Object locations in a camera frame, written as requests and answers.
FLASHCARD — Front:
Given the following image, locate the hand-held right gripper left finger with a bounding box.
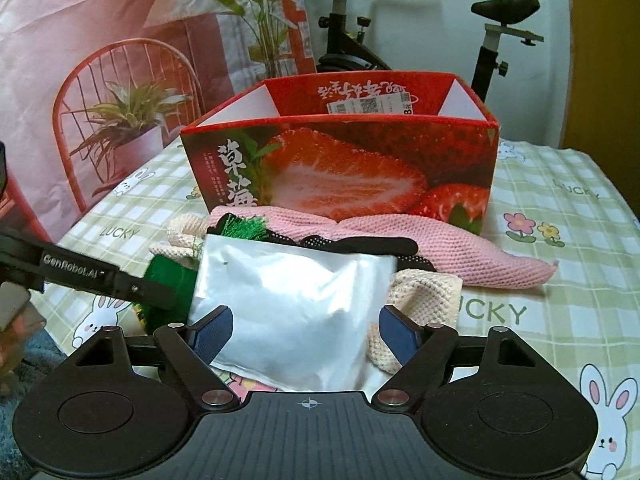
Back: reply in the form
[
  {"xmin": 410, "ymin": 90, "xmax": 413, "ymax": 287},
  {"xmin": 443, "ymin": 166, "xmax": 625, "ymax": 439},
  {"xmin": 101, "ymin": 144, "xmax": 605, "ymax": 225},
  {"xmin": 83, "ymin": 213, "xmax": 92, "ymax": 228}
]
[{"xmin": 67, "ymin": 306, "xmax": 241, "ymax": 411}]

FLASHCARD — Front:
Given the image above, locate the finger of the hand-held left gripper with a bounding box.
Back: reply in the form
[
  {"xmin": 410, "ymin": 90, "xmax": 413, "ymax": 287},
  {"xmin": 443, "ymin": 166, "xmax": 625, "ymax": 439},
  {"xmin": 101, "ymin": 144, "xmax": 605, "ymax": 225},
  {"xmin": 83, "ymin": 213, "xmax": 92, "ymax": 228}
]
[{"xmin": 117, "ymin": 270, "xmax": 179, "ymax": 312}]

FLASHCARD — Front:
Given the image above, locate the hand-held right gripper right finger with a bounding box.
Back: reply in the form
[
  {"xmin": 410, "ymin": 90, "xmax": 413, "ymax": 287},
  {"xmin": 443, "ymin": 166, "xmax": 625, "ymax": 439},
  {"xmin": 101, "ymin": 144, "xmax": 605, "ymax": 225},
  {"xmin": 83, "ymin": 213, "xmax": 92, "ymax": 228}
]
[{"xmin": 372, "ymin": 305, "xmax": 546, "ymax": 409}]

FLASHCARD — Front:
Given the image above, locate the cream knitted cloth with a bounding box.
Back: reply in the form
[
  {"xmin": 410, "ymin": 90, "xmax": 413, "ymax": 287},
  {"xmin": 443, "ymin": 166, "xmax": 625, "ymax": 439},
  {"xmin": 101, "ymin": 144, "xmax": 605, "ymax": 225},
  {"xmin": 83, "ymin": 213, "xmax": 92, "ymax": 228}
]
[
  {"xmin": 149, "ymin": 215, "xmax": 211, "ymax": 273},
  {"xmin": 367, "ymin": 269, "xmax": 463, "ymax": 376}
]

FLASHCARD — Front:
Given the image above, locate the silver foil pouch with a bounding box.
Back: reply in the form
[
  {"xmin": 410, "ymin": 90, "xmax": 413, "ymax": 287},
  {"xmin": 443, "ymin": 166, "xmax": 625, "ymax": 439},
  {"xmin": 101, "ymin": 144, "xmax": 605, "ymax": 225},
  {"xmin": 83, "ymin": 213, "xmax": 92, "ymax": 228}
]
[{"xmin": 189, "ymin": 234, "xmax": 398, "ymax": 393}]

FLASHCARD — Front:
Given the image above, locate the black dotted glove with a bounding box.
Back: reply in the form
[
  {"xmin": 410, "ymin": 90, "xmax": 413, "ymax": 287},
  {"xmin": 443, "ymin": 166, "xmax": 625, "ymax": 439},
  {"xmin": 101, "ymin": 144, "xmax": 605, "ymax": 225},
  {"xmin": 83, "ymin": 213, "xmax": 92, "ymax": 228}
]
[{"xmin": 265, "ymin": 232, "xmax": 433, "ymax": 273}]

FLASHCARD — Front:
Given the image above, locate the pink knitted cloth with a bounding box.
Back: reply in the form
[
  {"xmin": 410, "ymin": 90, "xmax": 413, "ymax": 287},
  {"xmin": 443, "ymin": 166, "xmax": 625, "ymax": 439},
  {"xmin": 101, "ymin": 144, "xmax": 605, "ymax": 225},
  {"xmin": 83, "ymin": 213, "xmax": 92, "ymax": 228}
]
[{"xmin": 207, "ymin": 205, "xmax": 560, "ymax": 291}]

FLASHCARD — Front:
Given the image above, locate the red strawberry cardboard box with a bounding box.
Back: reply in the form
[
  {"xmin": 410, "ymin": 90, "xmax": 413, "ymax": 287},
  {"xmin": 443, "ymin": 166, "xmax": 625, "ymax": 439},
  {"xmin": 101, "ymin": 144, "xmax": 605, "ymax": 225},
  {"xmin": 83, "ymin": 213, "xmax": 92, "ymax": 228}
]
[{"xmin": 180, "ymin": 72, "xmax": 500, "ymax": 237}]

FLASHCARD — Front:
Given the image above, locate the person's left hand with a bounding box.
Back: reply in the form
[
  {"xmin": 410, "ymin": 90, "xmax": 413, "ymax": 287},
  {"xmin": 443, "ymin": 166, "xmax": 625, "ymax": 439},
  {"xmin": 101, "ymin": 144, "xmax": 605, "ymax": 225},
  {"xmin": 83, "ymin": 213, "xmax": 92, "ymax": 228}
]
[{"xmin": 0, "ymin": 281, "xmax": 47, "ymax": 397}]

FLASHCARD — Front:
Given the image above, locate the blue fluffy rug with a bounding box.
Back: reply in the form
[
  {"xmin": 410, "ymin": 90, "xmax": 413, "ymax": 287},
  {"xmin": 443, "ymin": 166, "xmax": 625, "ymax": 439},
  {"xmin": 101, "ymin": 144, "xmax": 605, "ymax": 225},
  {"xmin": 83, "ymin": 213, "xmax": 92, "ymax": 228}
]
[{"xmin": 0, "ymin": 327, "xmax": 68, "ymax": 401}]

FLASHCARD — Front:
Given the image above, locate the green fringed cloth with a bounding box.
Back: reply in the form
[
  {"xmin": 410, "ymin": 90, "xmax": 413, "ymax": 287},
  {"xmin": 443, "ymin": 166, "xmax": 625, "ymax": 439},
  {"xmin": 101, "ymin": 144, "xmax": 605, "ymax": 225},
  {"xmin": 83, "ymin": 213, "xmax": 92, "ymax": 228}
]
[{"xmin": 220, "ymin": 213, "xmax": 269, "ymax": 242}]

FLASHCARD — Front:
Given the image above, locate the checked bunny tablecloth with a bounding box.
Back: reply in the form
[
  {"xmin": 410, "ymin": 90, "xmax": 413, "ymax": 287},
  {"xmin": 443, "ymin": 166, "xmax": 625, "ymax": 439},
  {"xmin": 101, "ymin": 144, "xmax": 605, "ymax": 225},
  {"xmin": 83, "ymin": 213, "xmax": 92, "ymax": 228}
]
[{"xmin": 37, "ymin": 137, "xmax": 640, "ymax": 480}]

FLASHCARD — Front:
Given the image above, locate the pink printed backdrop cloth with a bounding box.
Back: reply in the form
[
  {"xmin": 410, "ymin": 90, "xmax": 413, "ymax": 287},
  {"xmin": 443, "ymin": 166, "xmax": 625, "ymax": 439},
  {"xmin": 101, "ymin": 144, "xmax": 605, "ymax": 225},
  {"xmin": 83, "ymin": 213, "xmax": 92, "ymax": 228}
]
[{"xmin": 0, "ymin": 0, "xmax": 318, "ymax": 256}]

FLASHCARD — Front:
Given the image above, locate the black exercise bike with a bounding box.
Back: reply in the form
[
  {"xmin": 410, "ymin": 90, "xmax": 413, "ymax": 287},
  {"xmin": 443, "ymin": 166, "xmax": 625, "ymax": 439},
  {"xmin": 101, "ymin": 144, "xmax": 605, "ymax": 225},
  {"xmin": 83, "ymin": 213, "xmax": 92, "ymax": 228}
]
[{"xmin": 295, "ymin": 0, "xmax": 546, "ymax": 106}]

